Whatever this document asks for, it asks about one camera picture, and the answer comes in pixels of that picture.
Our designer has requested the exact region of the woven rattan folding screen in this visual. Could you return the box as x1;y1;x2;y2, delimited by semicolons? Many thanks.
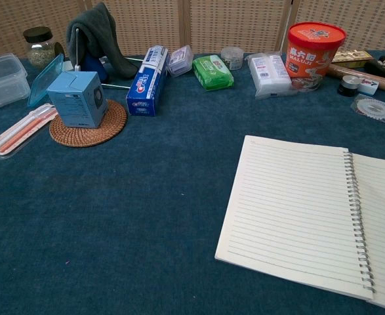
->
0;0;385;60

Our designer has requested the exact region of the clear plastic food container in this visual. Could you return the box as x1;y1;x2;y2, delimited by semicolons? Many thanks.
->
0;53;31;108

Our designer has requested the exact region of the small clear purple case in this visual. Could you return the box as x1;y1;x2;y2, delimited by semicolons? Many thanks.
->
165;45;194;78

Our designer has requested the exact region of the blue white toothpaste box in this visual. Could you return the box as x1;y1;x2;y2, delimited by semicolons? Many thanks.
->
125;45;170;117

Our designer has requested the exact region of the spiral lined notebook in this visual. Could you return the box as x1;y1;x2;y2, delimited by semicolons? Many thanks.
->
214;134;385;314

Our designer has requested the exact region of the dark grey towel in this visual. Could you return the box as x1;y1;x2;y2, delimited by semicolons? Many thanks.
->
66;2;140;79

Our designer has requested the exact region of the white tissue pack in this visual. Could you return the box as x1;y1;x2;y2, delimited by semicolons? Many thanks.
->
245;52;298;100

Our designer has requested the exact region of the blue carpet tablecloth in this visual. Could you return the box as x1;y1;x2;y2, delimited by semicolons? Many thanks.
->
0;49;385;315

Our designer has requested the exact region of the glass jar with black lid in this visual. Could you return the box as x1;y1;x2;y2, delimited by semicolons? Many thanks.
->
22;26;56;70

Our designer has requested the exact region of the small black silver-lidded jar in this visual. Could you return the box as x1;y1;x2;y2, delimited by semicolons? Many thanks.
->
337;75;363;97

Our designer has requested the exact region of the small clear round jar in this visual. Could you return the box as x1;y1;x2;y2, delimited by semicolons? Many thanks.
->
220;47;245;71

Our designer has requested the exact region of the brown wooden rolling pin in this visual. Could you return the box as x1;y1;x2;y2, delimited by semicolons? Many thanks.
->
325;64;385;93

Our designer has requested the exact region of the round woven rattan coaster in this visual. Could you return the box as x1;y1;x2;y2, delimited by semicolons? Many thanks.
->
49;99;128;148

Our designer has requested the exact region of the white mahjong tile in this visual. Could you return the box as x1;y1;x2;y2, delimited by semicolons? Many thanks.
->
355;77;380;96

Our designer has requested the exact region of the long yellow brown box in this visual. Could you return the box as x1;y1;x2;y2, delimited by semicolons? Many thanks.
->
331;49;375;69

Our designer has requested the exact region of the light blue cube box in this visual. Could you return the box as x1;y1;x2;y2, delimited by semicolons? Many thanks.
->
47;70;109;129

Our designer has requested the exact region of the round pin wheel pack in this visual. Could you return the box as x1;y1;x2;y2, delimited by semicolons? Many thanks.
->
350;93;385;125

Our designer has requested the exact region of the pink white toothbrush pack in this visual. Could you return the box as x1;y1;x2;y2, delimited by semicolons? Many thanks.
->
0;102;59;160

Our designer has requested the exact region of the white wire towel rack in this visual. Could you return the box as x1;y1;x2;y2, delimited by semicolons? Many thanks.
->
70;28;147;90

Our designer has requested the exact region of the orange instant noodle cup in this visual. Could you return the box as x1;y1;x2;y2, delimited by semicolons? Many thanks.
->
286;22;347;92

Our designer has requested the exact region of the green wet wipes pack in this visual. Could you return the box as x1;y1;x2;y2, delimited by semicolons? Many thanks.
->
192;54;235;92

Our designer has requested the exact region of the translucent blue container lid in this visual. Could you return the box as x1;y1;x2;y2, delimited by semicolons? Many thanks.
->
27;53;64;108

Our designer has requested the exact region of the dark blue round object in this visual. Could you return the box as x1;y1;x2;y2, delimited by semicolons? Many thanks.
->
80;54;110;83

